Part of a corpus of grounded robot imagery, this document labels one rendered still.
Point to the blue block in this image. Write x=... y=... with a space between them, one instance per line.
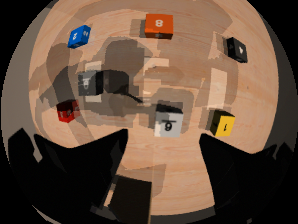
x=79 y=37

